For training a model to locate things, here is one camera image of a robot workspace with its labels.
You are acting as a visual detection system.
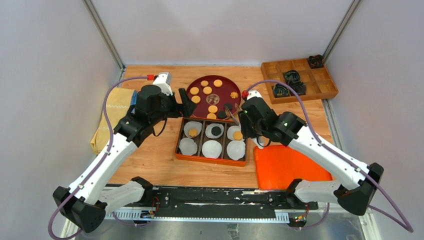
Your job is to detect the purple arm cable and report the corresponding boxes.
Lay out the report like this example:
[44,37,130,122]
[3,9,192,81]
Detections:
[243,79,414,233]
[47,76,155,240]

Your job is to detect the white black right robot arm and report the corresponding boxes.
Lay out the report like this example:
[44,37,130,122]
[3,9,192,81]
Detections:
[237,90,384,216]

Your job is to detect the wooden compartment tray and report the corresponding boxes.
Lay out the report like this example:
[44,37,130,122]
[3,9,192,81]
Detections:
[260,58,339,101]

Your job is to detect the orange compartment cookie box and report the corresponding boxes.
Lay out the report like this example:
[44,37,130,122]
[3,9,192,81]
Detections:
[174,117,248,167]

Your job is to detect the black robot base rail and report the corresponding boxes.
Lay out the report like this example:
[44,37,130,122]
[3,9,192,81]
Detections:
[71,185,372,229]

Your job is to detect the black sandwich cookie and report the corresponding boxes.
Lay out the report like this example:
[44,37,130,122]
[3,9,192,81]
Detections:
[216,111,227,120]
[224,102,233,112]
[211,126,222,138]

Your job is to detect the orange box lid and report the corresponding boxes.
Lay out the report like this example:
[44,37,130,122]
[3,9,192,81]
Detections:
[253,145,333,190]

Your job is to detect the metal tongs white handle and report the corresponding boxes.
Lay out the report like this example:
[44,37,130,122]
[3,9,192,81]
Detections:
[224,103,243,127]

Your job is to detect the dark patterned rolled item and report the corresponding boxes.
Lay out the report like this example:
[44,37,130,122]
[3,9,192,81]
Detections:
[288,81,307,96]
[282,70,301,84]
[307,54,325,69]
[272,84,290,98]

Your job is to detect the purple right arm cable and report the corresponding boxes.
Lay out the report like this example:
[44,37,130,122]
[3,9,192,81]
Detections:
[243,79,414,233]

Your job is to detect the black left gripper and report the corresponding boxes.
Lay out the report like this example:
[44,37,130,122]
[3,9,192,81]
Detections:
[150,87,197,125]

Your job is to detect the round yellow biscuit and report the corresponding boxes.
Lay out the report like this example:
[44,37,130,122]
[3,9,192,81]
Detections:
[232,130,243,141]
[189,87,200,96]
[206,113,217,120]
[202,86,212,95]
[208,105,218,114]
[191,95,201,104]
[213,79,223,88]

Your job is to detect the dark red round plate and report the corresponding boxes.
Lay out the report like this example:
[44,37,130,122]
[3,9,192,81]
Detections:
[186,75,241,118]

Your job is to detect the yellow blue folded towel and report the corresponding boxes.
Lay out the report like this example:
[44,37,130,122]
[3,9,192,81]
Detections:
[90,87,137,155]

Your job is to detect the swirl butter cookie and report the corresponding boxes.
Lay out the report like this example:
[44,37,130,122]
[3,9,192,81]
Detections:
[188,128,199,138]
[200,80,209,88]
[230,91,239,99]

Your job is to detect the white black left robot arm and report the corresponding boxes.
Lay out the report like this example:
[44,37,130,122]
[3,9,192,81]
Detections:
[53,72,196,233]

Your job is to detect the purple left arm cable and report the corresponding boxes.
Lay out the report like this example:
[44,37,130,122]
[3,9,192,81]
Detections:
[47,76,155,240]

